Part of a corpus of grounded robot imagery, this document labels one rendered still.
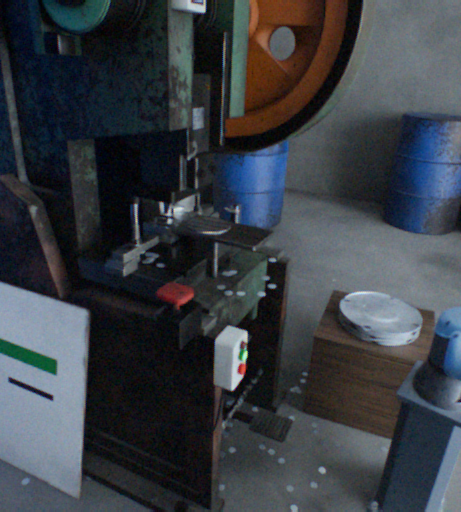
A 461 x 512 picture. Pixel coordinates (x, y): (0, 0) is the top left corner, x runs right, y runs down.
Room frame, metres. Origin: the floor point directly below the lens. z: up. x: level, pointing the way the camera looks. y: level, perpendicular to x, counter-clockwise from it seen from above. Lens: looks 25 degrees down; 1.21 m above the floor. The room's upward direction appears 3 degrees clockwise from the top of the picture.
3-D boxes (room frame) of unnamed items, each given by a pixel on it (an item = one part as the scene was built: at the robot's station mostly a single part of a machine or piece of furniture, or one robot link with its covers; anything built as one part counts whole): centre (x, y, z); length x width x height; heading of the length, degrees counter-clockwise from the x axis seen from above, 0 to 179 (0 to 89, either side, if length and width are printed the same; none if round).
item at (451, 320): (0.92, -0.56, 0.62); 0.13 x 0.12 x 0.14; 65
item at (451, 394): (0.92, -0.56, 0.50); 0.15 x 0.15 x 0.10
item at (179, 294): (0.82, 0.13, 0.72); 0.07 x 0.06 x 0.08; 66
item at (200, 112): (1.20, 0.17, 1.04); 0.17 x 0.15 x 0.30; 66
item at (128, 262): (1.06, 0.27, 0.76); 0.17 x 0.06 x 0.10; 156
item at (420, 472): (0.92, -0.56, 0.23); 0.19 x 0.19 x 0.45; 54
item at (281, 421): (1.16, 0.08, 0.14); 0.59 x 0.10 x 0.05; 66
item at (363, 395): (1.40, -0.53, 0.18); 0.40 x 0.38 x 0.35; 70
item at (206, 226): (1.14, 0.04, 0.72); 0.25 x 0.14 x 0.14; 66
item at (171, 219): (1.21, 0.20, 0.76); 0.15 x 0.09 x 0.05; 156
